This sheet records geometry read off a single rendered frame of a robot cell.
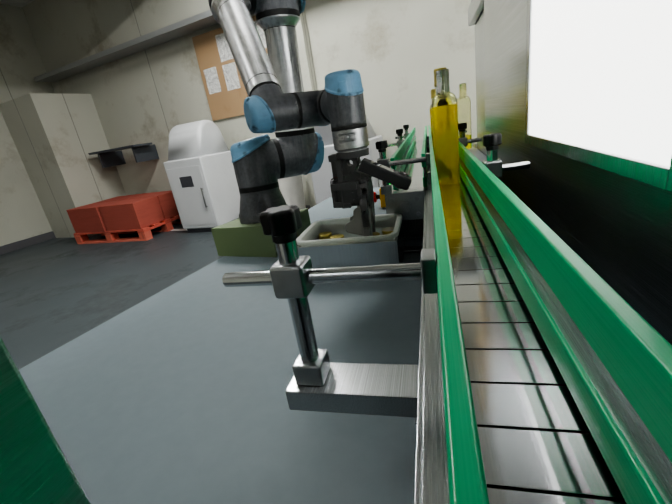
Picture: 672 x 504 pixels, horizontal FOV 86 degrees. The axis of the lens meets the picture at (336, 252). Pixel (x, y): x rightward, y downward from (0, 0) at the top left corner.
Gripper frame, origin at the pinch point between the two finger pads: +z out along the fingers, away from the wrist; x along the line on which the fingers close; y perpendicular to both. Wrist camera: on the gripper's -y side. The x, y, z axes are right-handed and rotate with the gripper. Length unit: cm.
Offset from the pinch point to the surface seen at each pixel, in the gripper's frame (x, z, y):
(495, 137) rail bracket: 15.6, -20.1, -23.9
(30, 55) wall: -442, -202, 596
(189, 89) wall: -400, -100, 299
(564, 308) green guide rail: 56, -13, -21
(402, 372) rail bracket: 53, -6, -11
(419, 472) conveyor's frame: 64, -7, -12
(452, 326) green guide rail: 63, -16, -15
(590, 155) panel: 34.3, -18.7, -30.1
